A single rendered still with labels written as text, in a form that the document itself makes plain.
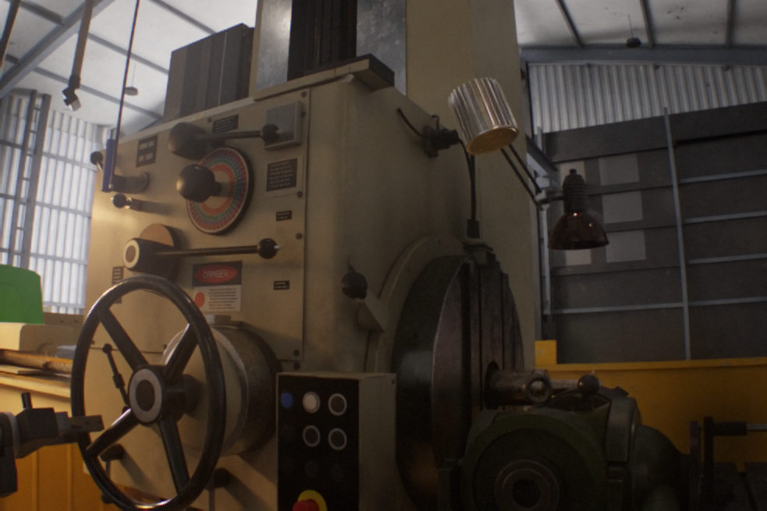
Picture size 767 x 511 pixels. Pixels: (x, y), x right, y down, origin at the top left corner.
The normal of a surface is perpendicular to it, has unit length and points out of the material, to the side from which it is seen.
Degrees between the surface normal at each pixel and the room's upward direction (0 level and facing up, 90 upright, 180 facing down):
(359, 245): 90
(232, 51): 90
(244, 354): 52
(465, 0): 90
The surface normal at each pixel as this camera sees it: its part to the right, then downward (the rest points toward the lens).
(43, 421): 0.79, -0.50
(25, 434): -0.49, -0.17
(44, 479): 0.87, -0.10
